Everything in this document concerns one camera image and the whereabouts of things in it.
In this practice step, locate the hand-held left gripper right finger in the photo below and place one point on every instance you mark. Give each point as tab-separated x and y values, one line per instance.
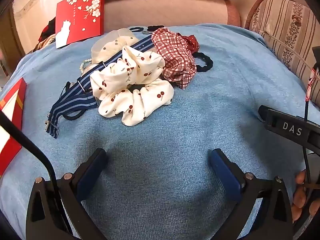
225	175

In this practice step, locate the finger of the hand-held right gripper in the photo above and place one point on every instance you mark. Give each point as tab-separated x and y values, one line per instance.
266	117

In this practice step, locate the red gift box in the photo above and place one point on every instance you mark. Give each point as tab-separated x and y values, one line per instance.
7	160

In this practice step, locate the red box with blossoms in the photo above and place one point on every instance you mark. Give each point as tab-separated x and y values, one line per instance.
80	17

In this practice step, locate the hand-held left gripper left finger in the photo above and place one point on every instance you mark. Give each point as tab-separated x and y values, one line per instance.
87	175

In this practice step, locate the pink sofa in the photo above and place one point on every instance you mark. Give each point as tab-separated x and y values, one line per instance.
162	10

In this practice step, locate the red plaid scrunchie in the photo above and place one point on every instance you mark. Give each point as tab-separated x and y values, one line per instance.
175	55

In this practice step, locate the person's right hand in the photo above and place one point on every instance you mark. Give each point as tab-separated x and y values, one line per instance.
300	200

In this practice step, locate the slim black hair band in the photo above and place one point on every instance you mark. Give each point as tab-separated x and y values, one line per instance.
75	118

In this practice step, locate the dark clothing pile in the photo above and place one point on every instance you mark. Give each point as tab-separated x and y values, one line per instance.
47	32

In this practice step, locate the cream sheer dotted scrunchie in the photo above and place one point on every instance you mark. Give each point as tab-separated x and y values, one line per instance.
110	45

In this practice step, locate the brown wooden cabinet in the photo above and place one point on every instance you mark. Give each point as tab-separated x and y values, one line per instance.
10	35

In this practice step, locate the square striped floral cushion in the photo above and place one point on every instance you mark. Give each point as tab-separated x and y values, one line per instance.
282	20

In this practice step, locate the white cherry print scrunchie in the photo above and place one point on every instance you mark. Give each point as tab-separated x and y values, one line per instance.
140	105

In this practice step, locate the dark red dotted scrunchie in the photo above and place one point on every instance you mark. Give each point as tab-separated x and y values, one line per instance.
191	42

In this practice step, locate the silver hair clip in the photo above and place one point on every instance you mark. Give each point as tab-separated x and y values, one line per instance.
147	32

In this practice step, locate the red white patterned ribbon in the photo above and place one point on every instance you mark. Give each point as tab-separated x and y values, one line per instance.
313	87

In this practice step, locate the blue towel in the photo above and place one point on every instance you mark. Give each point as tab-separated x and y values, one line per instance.
175	120

